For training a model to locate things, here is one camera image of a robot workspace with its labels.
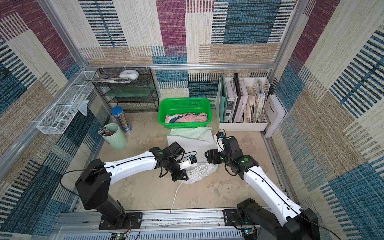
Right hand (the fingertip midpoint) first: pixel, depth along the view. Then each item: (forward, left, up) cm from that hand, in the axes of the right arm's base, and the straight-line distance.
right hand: (211, 151), depth 80 cm
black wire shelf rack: (+47, +54, +5) cm, 72 cm away
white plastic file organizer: (+26, -19, +9) cm, 34 cm away
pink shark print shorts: (+31, +4, -8) cm, 32 cm away
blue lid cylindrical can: (+26, +56, +5) cm, 62 cm away
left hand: (-10, +13, -8) cm, 19 cm away
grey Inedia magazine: (+25, -41, +3) cm, 48 cm away
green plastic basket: (+35, +15, -7) cm, 39 cm away
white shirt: (+13, +9, -10) cm, 19 cm away
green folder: (+25, -8, +13) cm, 30 cm away
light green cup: (+11, +56, -6) cm, 57 cm away
